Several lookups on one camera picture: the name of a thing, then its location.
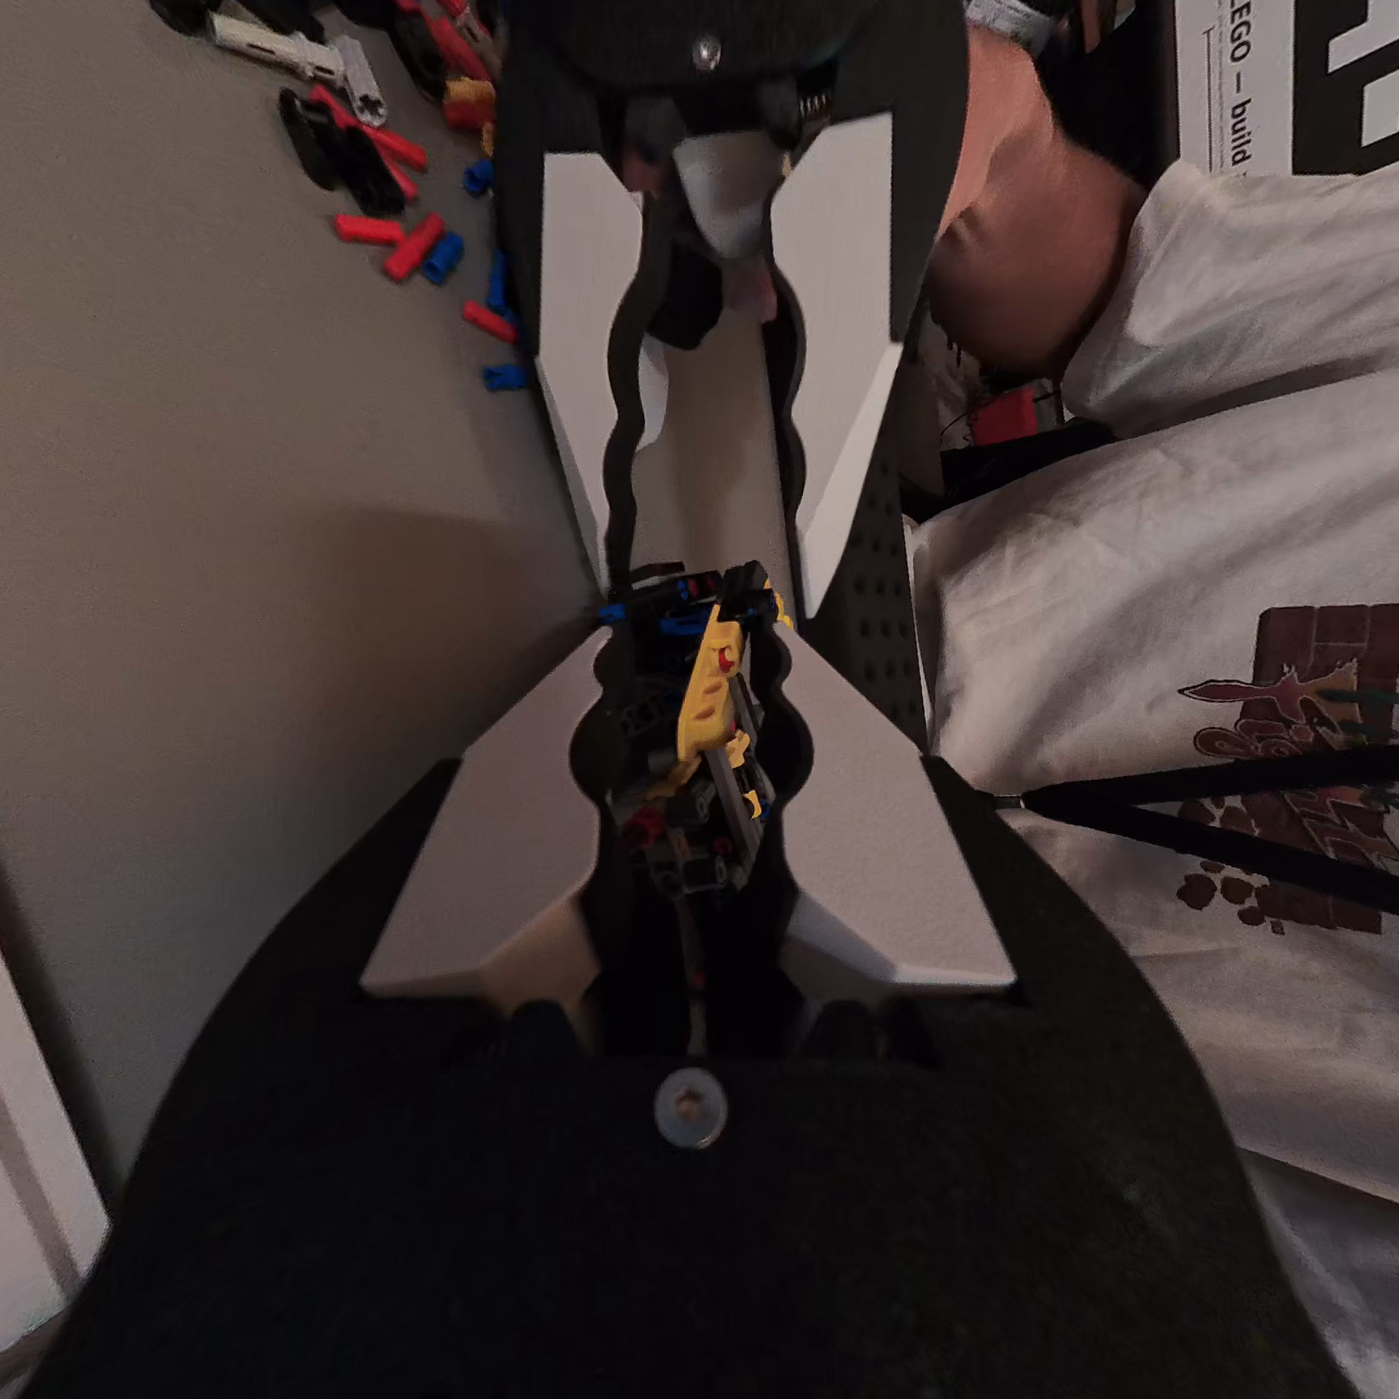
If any black lanyard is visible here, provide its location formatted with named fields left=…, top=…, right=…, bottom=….
left=995, top=743, right=1399, bottom=918

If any pile of red blue lego pins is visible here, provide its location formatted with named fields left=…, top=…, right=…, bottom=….
left=151, top=0, right=529, bottom=396

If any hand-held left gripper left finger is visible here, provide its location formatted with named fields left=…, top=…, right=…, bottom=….
left=361, top=625, right=636, bottom=996

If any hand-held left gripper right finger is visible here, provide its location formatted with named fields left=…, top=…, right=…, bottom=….
left=767, top=625, right=1018, bottom=996

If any white printed t-shirt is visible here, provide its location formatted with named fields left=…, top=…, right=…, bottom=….
left=906, top=156, right=1399, bottom=1399

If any person's right forearm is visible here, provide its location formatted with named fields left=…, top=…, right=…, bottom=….
left=928, top=21, right=1145, bottom=379

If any grey black lego chassis assembly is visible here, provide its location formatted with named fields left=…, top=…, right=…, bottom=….
left=596, top=559, right=800, bottom=909

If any black white printed sign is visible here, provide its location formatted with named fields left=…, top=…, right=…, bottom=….
left=1175, top=0, right=1399, bottom=178

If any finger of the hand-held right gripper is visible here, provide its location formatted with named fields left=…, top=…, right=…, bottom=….
left=760, top=110, right=906, bottom=624
left=537, top=150, right=678, bottom=613

